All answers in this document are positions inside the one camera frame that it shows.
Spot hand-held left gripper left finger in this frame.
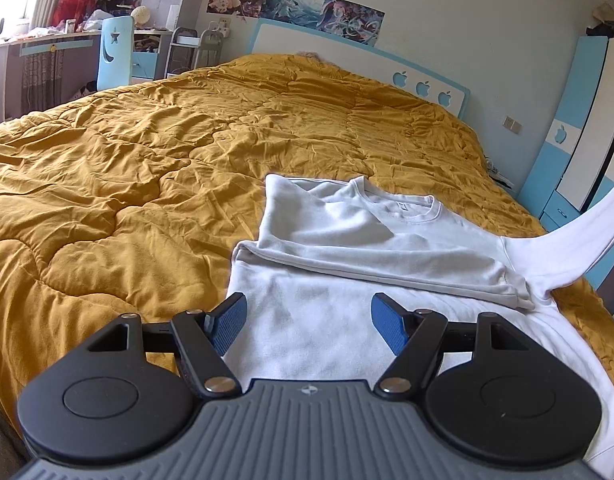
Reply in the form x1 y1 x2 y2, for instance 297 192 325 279
84 291 248 397

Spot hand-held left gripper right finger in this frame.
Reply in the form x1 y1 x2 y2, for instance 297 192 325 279
370 293 532 397

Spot white printed sweatshirt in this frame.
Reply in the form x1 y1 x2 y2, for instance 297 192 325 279
222 170 614 480

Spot mustard yellow quilt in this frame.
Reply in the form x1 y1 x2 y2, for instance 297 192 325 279
0 52 614 433

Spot blue and white wardrobe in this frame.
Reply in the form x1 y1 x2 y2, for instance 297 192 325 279
517 35 614 288

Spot white and blue headboard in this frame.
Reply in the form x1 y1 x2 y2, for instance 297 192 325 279
251 17 472 122

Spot light blue star chair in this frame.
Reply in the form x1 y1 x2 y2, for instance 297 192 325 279
96 15 160 92

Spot grey and blue desk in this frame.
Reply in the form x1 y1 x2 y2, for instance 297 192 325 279
0 30 104 129

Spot red bag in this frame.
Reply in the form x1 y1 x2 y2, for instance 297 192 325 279
51 0 96 29

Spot dark items on wardrobe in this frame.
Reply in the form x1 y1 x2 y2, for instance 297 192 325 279
586 2 614 39

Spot wall poster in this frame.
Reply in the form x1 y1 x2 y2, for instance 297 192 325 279
207 0 386 31

